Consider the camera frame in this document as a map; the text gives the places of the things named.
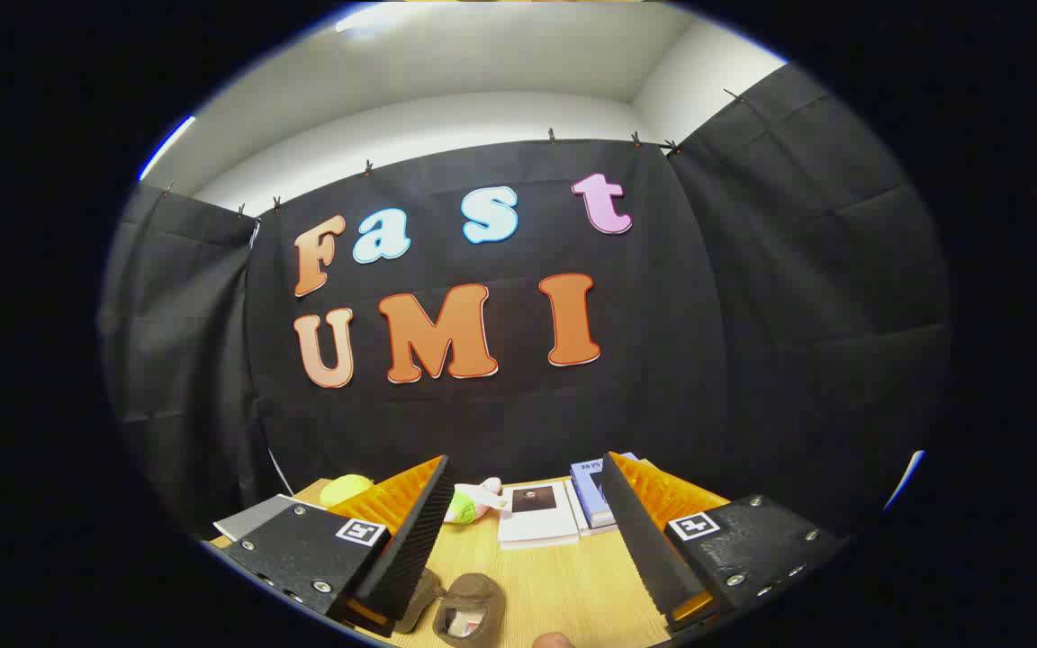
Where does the brown fuzzy shoe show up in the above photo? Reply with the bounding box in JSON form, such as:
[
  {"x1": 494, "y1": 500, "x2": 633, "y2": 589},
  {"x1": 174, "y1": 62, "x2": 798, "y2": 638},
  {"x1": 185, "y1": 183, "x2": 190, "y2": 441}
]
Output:
[
  {"x1": 433, "y1": 572, "x2": 508, "y2": 645},
  {"x1": 392, "y1": 567, "x2": 446, "y2": 635}
]

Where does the green and pink plush toy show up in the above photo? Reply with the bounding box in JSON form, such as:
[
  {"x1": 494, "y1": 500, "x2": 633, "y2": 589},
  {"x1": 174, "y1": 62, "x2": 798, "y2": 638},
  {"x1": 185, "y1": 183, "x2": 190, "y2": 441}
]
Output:
[{"x1": 444, "y1": 477, "x2": 509, "y2": 526}]

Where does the black backdrop cloth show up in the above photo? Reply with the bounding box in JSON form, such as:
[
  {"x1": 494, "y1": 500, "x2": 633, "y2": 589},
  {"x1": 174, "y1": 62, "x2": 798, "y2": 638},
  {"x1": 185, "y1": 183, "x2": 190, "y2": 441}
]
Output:
[{"x1": 97, "y1": 63, "x2": 951, "y2": 541}]

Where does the row of black clips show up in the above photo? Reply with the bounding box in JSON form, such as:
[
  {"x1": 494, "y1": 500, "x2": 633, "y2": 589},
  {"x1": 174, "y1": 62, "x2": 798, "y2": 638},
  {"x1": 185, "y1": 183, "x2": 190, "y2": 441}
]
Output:
[{"x1": 158, "y1": 88, "x2": 744, "y2": 217}]

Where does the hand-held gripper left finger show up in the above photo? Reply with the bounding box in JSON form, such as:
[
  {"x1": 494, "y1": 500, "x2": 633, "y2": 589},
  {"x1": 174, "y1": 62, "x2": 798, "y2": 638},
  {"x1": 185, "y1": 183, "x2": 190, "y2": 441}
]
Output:
[{"x1": 224, "y1": 454, "x2": 455, "y2": 640}]

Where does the white book with dark picture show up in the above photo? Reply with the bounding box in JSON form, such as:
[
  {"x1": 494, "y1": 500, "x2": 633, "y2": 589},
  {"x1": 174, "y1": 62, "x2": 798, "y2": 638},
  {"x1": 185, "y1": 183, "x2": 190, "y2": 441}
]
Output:
[{"x1": 497, "y1": 481, "x2": 582, "y2": 551}]

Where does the yellow plush toy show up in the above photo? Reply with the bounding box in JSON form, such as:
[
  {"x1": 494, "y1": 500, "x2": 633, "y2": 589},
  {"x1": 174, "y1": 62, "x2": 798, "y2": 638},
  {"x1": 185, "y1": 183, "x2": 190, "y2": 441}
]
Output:
[{"x1": 319, "y1": 473, "x2": 377, "y2": 509}]

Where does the grey fabric storage box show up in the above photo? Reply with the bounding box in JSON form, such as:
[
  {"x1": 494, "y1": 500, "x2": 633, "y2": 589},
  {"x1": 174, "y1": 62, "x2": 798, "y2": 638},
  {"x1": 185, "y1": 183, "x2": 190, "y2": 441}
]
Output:
[{"x1": 212, "y1": 493, "x2": 332, "y2": 547}]

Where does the blue book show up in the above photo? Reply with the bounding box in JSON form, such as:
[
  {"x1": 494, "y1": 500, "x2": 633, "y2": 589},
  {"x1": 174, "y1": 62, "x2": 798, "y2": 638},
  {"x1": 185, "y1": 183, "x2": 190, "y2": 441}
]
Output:
[{"x1": 570, "y1": 453, "x2": 638, "y2": 529}]

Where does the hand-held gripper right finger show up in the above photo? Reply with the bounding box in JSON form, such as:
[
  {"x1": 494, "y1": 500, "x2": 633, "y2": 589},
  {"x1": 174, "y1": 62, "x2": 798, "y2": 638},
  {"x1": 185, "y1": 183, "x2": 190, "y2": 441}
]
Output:
[{"x1": 598, "y1": 450, "x2": 845, "y2": 633}]

